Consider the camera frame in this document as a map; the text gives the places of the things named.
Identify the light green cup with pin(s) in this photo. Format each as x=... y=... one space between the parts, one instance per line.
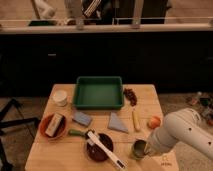
x=133 y=156

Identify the red yellow apple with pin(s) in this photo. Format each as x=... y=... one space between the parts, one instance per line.
x=154 y=122

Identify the green plastic tray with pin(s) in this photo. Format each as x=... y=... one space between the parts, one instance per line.
x=98 y=93

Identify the dark metal cup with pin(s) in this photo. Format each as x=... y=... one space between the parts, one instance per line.
x=138 y=148

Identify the orange bowl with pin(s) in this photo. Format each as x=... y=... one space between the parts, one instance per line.
x=61 y=131

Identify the dark brown bowl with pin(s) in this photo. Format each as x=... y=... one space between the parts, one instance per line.
x=95 y=152

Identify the black tripod stand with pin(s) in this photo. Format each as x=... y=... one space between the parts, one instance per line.
x=6 y=166

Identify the green handled utensil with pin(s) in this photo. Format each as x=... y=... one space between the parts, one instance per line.
x=73 y=132

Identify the grey triangular cloth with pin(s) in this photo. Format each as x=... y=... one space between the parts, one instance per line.
x=115 y=123

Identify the white black box in bowl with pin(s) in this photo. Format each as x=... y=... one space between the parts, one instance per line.
x=54 y=125

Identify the wooden table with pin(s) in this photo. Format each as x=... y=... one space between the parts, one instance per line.
x=69 y=153

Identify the white cup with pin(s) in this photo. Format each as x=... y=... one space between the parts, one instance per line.
x=60 y=97

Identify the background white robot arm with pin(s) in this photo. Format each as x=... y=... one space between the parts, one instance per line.
x=47 y=11

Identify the dark red grapes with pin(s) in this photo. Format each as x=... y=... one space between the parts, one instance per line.
x=130 y=95

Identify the blue rectangular sponge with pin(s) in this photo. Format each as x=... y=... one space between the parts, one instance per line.
x=82 y=118

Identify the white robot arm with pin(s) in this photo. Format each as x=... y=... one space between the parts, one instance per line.
x=180 y=126

